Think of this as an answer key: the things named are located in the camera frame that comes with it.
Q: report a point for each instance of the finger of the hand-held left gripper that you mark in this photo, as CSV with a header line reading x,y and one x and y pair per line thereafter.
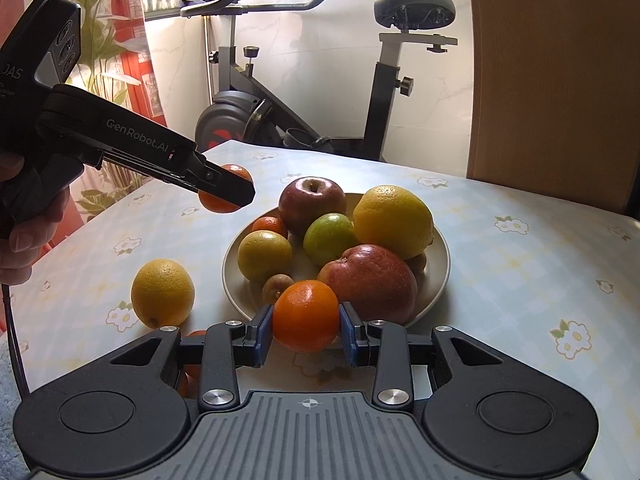
x,y
225,185

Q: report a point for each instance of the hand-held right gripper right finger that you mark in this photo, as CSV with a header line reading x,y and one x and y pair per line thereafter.
x,y
350,335

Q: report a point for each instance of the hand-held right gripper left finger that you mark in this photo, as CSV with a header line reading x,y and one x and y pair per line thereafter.
x,y
265,335

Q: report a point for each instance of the orange tangerine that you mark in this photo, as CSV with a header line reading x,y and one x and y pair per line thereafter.
x,y
217,203
306,315
270,226
192,372

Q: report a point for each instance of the brown longan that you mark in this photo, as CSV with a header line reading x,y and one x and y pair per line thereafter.
x,y
419,262
275,287

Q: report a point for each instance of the red grapefruit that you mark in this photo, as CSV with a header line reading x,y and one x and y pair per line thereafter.
x,y
372,280

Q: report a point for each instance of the yellow-green apple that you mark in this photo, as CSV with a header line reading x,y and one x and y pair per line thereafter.
x,y
264,256

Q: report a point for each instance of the red apple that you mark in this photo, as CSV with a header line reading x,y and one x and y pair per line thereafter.
x,y
310,205

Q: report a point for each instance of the beige plate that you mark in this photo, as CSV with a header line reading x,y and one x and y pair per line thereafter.
x,y
432,285

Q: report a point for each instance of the green lime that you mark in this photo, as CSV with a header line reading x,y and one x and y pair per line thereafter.
x,y
327,240

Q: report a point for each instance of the large yellow lemon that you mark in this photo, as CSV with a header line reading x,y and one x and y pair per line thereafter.
x,y
392,220

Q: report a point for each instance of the person's left hand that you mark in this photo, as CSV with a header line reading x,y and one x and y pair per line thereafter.
x,y
30,245

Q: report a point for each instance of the black exercise bike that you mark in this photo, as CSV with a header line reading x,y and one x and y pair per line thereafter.
x,y
235,110

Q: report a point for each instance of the plant printed curtain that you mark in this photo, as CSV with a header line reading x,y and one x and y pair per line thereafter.
x,y
105,60

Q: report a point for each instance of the small yellow lemon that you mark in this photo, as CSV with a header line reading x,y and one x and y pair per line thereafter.
x,y
162,292

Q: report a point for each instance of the metal pipe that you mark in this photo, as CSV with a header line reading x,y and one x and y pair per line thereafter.
x,y
207,60

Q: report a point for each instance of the wooden cabinet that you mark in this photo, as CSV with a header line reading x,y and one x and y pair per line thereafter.
x,y
550,85

